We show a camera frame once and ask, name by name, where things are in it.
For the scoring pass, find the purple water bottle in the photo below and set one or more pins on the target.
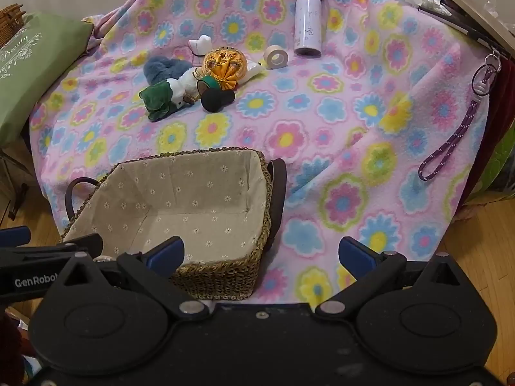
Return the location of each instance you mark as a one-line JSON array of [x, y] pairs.
[[307, 28]]

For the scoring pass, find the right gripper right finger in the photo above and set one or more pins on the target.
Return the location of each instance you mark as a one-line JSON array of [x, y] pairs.
[[372, 273]]

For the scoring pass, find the green and white plush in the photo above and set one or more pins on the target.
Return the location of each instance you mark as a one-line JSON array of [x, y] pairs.
[[163, 99]]

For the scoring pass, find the green washi tape roll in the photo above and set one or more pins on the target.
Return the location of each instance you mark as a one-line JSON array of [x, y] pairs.
[[206, 83]]

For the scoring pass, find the black microphone foam cover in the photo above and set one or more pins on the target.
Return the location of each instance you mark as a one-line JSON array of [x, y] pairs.
[[214, 100]]

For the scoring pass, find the woven basket with liner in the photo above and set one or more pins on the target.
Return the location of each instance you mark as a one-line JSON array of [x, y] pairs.
[[177, 212]]

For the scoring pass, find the blue fluffy scrunchie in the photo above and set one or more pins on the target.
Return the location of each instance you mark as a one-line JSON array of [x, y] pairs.
[[160, 68]]

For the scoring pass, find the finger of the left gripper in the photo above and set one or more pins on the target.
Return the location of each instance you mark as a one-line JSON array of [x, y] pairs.
[[91, 243], [15, 236]]

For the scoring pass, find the beige tape roll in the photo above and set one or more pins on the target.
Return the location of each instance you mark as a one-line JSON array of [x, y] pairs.
[[275, 57]]

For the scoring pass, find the green cushion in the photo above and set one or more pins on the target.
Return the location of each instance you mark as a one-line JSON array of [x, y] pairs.
[[35, 57]]

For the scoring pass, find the orange embroidered pouch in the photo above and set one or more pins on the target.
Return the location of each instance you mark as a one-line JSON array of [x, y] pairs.
[[226, 65]]

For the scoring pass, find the pink floral fleece blanket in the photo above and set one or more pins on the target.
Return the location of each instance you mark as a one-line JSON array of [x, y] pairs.
[[355, 128]]

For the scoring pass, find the white packaged tissue pad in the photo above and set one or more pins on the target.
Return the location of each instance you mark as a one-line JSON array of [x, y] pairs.
[[253, 69]]

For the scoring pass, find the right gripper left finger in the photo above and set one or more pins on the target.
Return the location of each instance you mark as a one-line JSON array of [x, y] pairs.
[[150, 272]]

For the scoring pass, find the brown wicker basket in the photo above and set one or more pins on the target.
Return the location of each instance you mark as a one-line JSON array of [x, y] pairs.
[[11, 21]]

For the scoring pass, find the white plush sheep keychain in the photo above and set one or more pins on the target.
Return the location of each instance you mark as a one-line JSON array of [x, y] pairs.
[[189, 81]]

